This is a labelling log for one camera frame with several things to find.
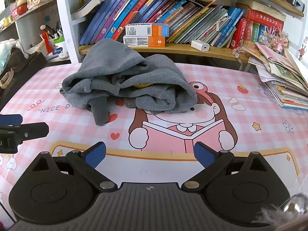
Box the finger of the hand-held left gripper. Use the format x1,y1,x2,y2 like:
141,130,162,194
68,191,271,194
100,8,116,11
0,122,50,141
0,114,23,126

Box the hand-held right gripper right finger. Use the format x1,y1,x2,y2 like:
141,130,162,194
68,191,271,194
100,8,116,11
181,141,268,193

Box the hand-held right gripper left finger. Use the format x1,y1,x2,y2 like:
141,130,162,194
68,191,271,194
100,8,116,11
30,141,119,193

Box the grey sweatpants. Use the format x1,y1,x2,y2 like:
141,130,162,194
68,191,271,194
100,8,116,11
59,38,198,126

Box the dark bag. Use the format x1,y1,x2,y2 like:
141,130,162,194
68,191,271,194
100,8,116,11
0,48,48,111

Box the pink checked cartoon desk mat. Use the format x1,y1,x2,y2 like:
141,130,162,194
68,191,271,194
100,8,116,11
0,61,308,225

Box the white plush toy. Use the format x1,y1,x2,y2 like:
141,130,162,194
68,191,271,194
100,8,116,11
0,38,19,54

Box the grey fluffy sleeve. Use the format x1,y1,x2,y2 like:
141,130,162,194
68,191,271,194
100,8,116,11
255,192,308,231

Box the white side shelf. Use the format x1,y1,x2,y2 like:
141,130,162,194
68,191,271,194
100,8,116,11
0,0,73,64

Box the pens in holder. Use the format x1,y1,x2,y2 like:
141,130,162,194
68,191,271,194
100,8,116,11
47,20,64,39

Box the beaded trinket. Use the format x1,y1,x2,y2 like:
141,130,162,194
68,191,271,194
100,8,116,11
231,47,249,59

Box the wooden bookshelf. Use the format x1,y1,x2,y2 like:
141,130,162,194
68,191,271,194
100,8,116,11
54,0,305,64

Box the white charger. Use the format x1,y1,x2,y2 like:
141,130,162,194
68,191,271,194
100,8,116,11
191,40,210,53

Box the red jar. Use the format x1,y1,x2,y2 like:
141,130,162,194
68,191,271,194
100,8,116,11
16,3,29,15

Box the stack of booklets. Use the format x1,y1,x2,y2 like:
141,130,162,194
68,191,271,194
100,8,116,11
242,41,308,111

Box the orange blue white box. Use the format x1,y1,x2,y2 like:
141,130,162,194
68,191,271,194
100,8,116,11
125,23,169,38

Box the glittery decoration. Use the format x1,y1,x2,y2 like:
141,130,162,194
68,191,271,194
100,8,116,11
259,27,289,51

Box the row of books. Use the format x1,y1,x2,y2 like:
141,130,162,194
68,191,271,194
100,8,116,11
71,0,285,50

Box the black device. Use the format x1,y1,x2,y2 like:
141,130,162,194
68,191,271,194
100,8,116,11
286,0,306,12

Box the beige strap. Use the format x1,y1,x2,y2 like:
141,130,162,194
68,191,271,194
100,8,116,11
0,69,15,89

